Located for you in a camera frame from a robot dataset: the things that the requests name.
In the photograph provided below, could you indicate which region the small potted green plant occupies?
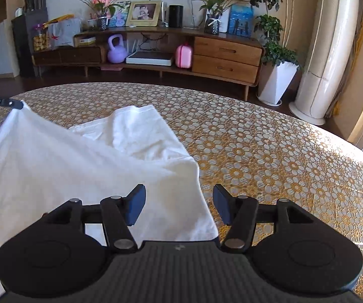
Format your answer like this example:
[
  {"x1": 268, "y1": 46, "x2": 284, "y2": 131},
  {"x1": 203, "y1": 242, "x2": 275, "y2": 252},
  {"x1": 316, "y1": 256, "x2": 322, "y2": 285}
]
[{"x1": 195, "y1": 0, "x2": 233, "y2": 35}]

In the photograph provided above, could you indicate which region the wooden TV cabinet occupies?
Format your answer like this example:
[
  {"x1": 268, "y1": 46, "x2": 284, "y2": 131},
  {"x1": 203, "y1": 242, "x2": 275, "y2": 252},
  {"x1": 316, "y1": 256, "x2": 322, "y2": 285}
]
[{"x1": 32, "y1": 27, "x2": 263, "y2": 88}]

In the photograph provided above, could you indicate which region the white t-shirt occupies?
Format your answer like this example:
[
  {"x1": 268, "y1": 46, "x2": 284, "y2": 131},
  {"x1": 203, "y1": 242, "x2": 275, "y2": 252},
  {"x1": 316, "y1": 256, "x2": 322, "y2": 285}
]
[{"x1": 0, "y1": 105, "x2": 218, "y2": 295}]

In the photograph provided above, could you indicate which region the purple kettlebell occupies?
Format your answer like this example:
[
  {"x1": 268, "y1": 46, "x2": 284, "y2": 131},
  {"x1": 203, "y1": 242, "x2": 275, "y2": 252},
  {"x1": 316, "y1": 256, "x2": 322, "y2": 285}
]
[{"x1": 107, "y1": 34, "x2": 128, "y2": 64}]

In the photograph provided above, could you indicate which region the blue painting canvas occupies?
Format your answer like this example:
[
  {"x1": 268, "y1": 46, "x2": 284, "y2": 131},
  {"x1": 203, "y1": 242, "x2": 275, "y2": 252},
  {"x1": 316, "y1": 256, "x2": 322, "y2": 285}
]
[{"x1": 227, "y1": 4, "x2": 254, "y2": 38}]

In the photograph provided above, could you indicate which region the pink flower pot plant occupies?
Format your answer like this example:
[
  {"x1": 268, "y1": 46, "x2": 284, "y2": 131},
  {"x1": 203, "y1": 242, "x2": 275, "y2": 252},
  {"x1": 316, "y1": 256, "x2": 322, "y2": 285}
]
[{"x1": 78, "y1": 0, "x2": 123, "y2": 31}]

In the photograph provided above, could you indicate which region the framed photo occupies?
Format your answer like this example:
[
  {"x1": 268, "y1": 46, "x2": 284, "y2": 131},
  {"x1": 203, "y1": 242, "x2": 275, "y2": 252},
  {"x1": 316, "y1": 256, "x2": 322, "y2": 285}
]
[{"x1": 126, "y1": 1, "x2": 161, "y2": 27}]

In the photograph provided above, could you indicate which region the gold lace tablecloth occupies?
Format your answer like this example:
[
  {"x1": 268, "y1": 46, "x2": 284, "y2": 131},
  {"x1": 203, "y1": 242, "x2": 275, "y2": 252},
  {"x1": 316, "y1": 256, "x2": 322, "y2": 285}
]
[{"x1": 0, "y1": 83, "x2": 363, "y2": 302}]

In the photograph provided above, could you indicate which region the white flat box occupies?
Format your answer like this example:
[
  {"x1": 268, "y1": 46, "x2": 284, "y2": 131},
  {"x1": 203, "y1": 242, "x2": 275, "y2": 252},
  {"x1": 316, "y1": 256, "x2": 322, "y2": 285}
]
[{"x1": 125, "y1": 51, "x2": 174, "y2": 66}]

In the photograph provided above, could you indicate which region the jar of gold chocolates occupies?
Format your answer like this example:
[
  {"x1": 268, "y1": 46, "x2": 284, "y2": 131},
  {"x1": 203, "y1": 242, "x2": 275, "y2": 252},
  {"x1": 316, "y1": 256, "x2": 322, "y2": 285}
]
[{"x1": 32, "y1": 24, "x2": 50, "y2": 52}]

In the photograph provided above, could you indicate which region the pink small case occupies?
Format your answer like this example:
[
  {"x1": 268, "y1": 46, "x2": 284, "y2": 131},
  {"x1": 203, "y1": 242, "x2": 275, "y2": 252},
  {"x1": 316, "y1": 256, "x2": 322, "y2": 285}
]
[{"x1": 175, "y1": 43, "x2": 193, "y2": 68}]

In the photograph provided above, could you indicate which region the white shopping bag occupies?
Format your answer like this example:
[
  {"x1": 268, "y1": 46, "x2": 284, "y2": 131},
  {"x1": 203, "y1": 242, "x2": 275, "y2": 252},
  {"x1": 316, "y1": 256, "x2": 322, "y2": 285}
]
[{"x1": 44, "y1": 15, "x2": 81, "y2": 49}]

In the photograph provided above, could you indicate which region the white planter with tree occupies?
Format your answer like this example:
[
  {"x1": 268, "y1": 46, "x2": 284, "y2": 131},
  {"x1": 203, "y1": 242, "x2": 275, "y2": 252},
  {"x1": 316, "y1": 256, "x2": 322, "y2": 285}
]
[{"x1": 249, "y1": 0, "x2": 300, "y2": 107}]

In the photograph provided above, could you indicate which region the white tower air conditioner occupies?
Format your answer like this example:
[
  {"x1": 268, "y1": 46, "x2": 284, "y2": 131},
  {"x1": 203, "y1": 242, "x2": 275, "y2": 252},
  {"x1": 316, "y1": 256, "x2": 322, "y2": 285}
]
[{"x1": 289, "y1": 0, "x2": 359, "y2": 125}]

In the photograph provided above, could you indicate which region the black cylinder speaker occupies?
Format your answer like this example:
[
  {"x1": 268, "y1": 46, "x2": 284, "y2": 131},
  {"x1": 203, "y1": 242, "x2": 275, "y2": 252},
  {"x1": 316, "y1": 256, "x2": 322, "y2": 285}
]
[{"x1": 168, "y1": 5, "x2": 183, "y2": 28}]

